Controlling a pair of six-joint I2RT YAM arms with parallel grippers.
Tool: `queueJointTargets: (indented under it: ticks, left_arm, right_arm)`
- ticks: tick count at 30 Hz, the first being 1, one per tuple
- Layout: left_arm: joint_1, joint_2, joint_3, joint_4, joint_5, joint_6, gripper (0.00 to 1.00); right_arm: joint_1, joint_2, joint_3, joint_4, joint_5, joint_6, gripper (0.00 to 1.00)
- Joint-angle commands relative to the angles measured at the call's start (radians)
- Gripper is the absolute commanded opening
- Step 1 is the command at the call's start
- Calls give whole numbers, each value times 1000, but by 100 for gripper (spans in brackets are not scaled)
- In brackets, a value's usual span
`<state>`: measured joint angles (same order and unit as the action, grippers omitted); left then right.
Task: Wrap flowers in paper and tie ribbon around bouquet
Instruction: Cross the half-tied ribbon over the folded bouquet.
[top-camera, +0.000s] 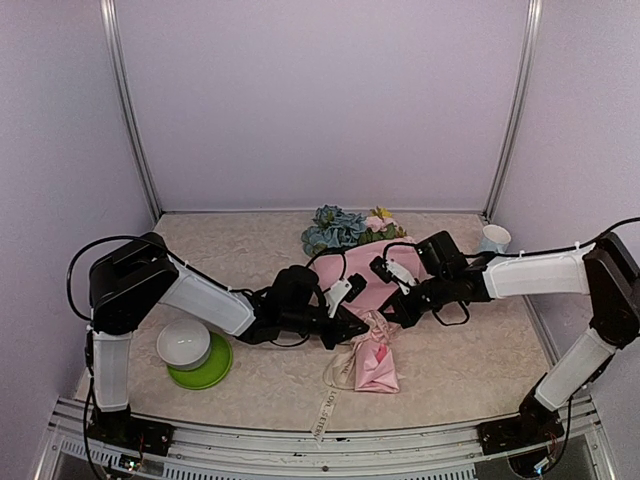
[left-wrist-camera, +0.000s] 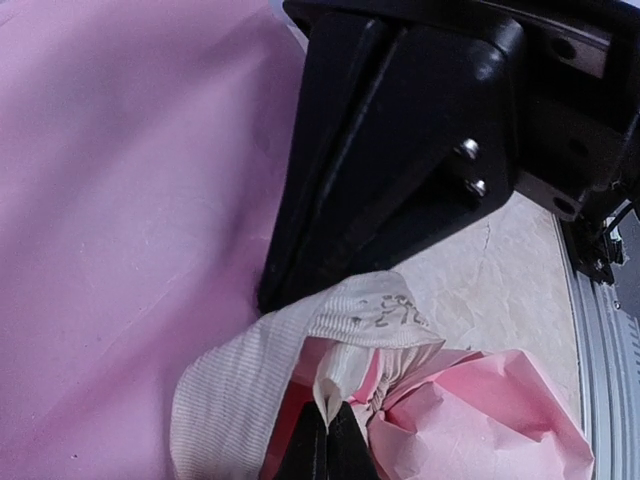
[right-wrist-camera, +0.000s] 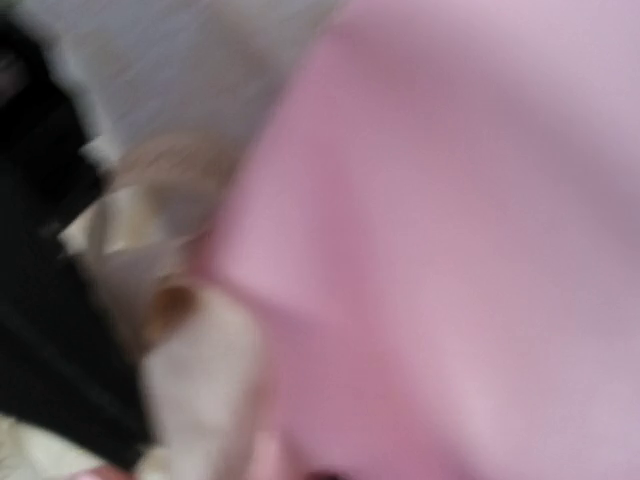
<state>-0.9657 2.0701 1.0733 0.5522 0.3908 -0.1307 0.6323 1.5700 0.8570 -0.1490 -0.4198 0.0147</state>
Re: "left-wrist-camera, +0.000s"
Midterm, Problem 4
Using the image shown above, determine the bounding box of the pink wrapping paper sheet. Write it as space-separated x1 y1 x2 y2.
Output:
1 1 594 479

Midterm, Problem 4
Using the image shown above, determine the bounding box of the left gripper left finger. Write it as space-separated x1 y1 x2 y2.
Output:
262 401 328 480

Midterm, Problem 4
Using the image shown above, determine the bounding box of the front aluminium rail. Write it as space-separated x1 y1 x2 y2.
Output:
554 220 639 479

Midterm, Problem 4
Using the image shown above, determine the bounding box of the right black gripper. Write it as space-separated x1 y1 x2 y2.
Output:
282 0 640 306

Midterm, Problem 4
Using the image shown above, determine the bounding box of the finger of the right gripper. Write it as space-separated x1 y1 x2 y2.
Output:
257 19 415 313

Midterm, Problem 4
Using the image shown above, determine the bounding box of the beige printed ribbon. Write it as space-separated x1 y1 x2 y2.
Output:
169 271 444 479

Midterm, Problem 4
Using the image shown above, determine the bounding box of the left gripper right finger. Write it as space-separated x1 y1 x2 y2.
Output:
327 402 380 480

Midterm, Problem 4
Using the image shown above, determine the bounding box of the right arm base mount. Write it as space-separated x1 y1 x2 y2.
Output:
564 202 635 286

